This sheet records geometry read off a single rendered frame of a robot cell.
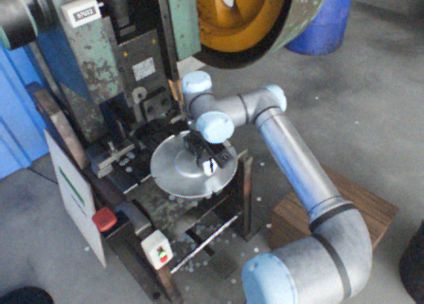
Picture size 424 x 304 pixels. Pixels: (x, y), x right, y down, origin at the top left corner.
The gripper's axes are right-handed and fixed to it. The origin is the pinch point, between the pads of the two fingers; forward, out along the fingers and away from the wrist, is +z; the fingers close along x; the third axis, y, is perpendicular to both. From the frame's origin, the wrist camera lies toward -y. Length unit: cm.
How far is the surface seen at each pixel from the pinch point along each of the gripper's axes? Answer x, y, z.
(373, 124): -150, 4, 80
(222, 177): -2.4, -2.6, 2.0
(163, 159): 6.7, 17.1, 1.1
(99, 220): 34.2, 13.4, 3.8
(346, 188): -60, -22, 45
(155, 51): -5.2, 27.9, -30.5
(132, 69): 3.6, 27.9, -28.3
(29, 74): 14, 148, 20
